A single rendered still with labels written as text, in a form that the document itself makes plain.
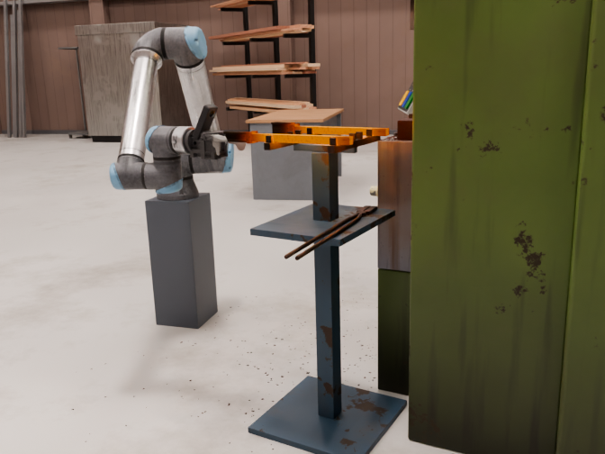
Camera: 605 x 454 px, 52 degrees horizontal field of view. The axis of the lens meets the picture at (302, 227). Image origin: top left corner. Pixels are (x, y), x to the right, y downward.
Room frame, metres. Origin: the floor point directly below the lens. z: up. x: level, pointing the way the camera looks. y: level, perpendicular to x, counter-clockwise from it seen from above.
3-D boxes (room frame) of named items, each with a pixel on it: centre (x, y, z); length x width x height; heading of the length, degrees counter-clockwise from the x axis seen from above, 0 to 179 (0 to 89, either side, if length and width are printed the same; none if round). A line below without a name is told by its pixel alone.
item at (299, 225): (1.89, -0.07, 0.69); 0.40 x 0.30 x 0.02; 149
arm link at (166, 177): (2.06, 0.45, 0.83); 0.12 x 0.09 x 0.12; 86
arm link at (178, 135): (2.01, 0.36, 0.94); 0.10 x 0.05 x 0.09; 149
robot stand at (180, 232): (2.81, 0.57, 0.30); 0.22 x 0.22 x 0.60; 73
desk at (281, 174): (6.19, 0.00, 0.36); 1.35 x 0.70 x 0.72; 168
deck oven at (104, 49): (11.37, 2.85, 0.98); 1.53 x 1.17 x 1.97; 73
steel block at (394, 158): (2.11, -0.59, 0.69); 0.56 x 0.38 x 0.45; 62
